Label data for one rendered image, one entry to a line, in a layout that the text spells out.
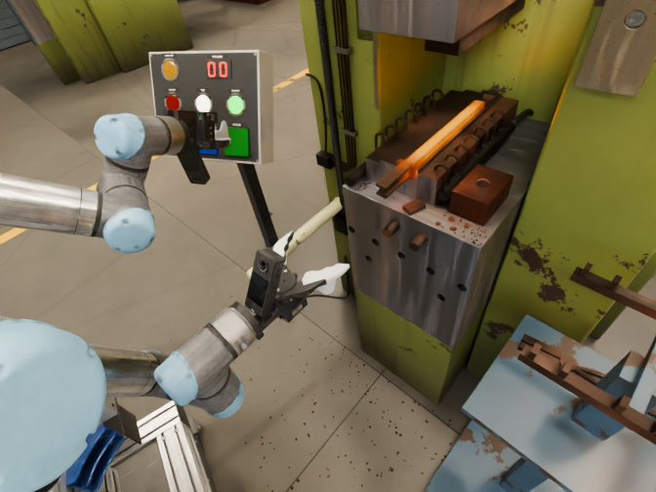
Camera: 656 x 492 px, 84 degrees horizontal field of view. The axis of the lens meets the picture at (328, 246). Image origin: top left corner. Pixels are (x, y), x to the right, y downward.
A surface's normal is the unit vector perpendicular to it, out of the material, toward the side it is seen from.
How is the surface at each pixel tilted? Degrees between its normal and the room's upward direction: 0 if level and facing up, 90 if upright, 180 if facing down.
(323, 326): 0
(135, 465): 0
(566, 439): 0
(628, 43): 90
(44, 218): 86
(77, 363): 87
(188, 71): 60
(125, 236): 90
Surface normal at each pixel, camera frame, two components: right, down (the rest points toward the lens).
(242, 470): -0.12, -0.68
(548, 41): -0.66, 0.60
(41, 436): 0.97, -0.03
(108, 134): -0.31, 0.29
